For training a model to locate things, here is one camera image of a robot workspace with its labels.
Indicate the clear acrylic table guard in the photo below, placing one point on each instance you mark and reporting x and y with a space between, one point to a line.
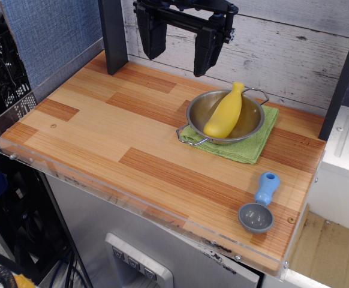
110 143

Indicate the dark left upright post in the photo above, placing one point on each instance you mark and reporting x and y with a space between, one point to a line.
112 24

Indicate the dark upright post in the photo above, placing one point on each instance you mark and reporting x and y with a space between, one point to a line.
336 102
112 24

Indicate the black perforated crate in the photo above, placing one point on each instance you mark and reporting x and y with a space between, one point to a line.
15 90

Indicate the dark right upright post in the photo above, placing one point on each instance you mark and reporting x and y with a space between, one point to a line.
336 102

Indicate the yellow toy banana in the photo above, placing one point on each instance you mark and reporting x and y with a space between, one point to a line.
227 113

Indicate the green folded cloth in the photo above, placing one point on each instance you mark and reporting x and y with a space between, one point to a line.
247 150

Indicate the blue grey measuring scoop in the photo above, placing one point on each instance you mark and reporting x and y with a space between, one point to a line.
256 217

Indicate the white ribbed side unit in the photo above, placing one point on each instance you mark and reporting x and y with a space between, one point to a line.
329 193

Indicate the stainless steel bowl with handles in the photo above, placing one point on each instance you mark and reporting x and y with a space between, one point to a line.
202 107

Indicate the silver dispenser panel with buttons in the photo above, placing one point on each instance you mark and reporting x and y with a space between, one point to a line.
135 268

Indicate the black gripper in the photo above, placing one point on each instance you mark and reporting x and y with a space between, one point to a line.
154 16

